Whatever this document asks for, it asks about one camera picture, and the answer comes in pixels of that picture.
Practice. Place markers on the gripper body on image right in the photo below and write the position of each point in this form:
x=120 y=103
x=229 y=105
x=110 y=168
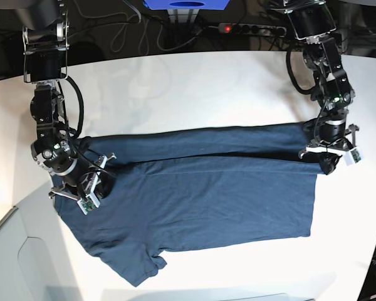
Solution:
x=332 y=137

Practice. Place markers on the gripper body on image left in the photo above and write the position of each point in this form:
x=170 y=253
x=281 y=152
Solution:
x=79 y=175

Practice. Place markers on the blue T-shirt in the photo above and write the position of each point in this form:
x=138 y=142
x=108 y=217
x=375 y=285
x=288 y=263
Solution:
x=195 y=189

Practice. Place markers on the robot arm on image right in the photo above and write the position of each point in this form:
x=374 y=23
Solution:
x=313 y=26

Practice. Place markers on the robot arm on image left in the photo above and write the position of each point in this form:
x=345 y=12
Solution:
x=45 y=39

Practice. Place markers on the black power strip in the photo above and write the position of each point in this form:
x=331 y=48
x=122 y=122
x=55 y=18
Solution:
x=262 y=30

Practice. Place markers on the blue box with oval hole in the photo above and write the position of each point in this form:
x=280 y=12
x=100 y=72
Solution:
x=186 y=4

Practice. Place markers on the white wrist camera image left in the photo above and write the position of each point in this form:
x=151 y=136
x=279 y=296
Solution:
x=88 y=203

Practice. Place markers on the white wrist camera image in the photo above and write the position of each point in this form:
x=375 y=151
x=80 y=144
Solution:
x=88 y=203
x=353 y=156

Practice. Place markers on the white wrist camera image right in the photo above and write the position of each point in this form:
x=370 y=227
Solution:
x=353 y=156

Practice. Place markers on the aluminium profile post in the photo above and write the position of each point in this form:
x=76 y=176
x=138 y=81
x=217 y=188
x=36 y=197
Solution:
x=182 y=15

